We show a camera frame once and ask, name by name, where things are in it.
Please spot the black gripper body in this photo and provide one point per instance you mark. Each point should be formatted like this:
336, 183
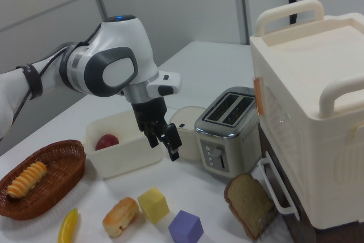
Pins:
149, 115

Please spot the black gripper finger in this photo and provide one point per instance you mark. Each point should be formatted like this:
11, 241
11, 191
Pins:
173, 140
152, 139

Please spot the yellow toy banana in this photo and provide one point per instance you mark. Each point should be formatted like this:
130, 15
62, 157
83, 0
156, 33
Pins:
67, 226

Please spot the white rectangular plastic container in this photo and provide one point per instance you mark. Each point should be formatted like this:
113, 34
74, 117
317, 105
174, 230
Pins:
128, 157

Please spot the small white lidded bin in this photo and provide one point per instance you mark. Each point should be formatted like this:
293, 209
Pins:
186, 137

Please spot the red toy apple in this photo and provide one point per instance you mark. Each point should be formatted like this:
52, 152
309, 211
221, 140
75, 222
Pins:
106, 142

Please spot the silver two-slot toaster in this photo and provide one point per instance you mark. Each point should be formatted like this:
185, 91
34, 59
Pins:
224, 137

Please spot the yellow foam cube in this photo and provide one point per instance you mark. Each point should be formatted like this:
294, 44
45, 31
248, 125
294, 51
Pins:
153, 204

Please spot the golden toy bread roll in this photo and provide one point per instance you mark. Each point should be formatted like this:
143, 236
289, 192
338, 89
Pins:
120, 216

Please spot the purple foam cube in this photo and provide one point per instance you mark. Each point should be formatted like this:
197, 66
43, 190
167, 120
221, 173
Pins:
186, 227

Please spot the brown toy bread slice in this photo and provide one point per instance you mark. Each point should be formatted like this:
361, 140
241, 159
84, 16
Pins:
247, 204

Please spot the brown wicker basket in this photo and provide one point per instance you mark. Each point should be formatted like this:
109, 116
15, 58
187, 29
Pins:
59, 180

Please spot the spiral toy croissant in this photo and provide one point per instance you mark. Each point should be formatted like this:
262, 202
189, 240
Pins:
27, 179

